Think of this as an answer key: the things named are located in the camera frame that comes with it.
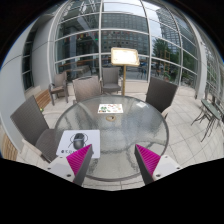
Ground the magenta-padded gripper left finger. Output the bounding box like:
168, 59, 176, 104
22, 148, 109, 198
46, 143, 94, 187

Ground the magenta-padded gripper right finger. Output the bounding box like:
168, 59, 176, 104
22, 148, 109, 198
134, 143, 183, 186

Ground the black computer mouse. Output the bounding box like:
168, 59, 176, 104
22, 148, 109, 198
71, 132, 87, 151

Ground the white printed mouse pad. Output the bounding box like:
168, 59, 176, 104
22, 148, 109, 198
55, 129, 101, 160

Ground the grey wicker chair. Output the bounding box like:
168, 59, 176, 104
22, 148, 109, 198
9, 95, 65, 164
71, 75, 102, 105
145, 76, 179, 115

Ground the wooden slatted bench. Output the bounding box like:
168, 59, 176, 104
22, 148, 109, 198
33, 88, 53, 111
0, 132, 19, 162

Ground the green metal side table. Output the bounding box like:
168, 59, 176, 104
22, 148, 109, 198
190, 97, 224, 143

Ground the colourful printed sheet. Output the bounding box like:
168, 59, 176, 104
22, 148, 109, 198
97, 103, 125, 115

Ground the grey wicker armchair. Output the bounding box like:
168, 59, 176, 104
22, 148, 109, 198
48, 71, 70, 106
100, 66, 123, 95

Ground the gold menu stand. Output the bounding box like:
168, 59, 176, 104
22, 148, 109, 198
110, 47, 141, 97

